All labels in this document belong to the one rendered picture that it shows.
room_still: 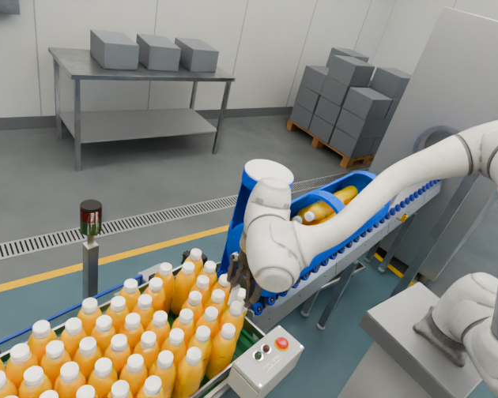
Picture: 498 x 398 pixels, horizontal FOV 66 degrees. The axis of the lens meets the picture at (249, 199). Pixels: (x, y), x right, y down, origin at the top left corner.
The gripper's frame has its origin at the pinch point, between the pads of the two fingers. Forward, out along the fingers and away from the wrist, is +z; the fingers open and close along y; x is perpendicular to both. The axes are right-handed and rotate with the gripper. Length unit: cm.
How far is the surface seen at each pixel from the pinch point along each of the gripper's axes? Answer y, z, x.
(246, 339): -1.6, 25.5, -10.0
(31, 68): 343, 51, -78
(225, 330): -3.5, 4.3, 7.6
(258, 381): -19.3, 5.6, 10.7
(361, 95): 147, 24, -369
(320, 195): 16, -8, -64
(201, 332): 0.0, 4.4, 13.5
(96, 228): 45.5, -3.3, 19.9
